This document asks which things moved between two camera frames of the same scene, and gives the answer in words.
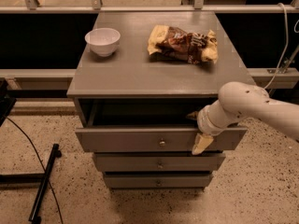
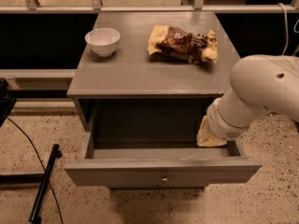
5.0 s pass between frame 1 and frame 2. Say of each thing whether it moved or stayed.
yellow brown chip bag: stayed
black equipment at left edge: stayed
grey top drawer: moved
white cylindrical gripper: moved
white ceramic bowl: stayed
